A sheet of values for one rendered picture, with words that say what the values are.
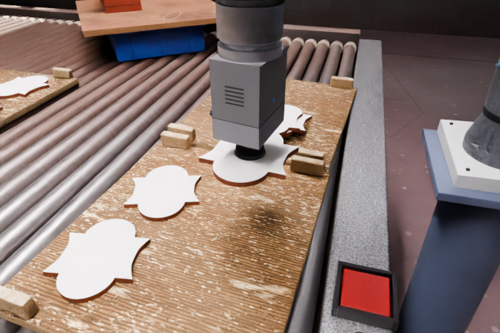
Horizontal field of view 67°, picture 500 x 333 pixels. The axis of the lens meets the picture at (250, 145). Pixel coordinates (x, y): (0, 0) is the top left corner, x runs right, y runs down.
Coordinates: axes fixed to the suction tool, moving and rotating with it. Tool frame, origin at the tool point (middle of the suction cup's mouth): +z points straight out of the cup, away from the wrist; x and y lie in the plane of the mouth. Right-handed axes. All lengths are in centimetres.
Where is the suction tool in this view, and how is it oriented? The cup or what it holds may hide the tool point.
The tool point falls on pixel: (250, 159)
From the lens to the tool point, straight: 51.8
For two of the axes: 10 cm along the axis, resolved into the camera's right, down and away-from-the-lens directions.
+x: 9.0, 2.3, -3.7
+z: 0.0, 8.5, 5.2
